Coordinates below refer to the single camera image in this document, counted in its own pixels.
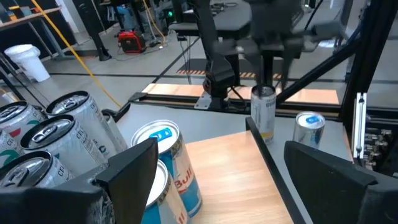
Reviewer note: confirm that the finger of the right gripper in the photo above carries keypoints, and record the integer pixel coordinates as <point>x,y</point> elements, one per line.
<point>258,71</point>
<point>287,65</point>

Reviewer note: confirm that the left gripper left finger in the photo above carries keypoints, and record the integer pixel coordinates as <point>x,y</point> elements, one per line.
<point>124,174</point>

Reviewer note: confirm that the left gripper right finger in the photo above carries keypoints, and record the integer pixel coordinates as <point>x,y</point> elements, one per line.
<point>335,186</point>

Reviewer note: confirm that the tall silver Celsius can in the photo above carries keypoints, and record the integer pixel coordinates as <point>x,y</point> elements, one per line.
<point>263,115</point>
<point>18,116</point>
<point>77,152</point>
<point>6,149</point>

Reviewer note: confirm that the blue silver Red Bull can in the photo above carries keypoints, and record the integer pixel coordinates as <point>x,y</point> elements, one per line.
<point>308,130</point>
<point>174,161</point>
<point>164,205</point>

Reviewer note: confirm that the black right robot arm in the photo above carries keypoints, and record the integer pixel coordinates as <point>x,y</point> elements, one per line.
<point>219,71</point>

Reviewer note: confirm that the black desk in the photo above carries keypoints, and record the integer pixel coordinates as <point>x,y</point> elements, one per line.
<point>230,21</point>

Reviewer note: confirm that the black orange hazard mat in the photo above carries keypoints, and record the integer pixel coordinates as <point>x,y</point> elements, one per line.
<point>192,72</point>

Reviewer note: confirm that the silver aluminium extrusion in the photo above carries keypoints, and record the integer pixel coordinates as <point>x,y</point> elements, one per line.
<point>360,124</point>

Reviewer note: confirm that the wooden table side board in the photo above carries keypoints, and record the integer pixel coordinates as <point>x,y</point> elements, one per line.
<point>174,90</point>

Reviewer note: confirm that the red portable device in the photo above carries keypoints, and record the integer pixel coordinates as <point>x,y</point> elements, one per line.
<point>132,42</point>

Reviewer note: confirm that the white bucket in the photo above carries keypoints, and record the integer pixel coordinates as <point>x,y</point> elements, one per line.
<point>26,60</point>

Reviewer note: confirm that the wooden workbench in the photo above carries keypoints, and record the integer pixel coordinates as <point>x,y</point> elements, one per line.
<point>28,18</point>

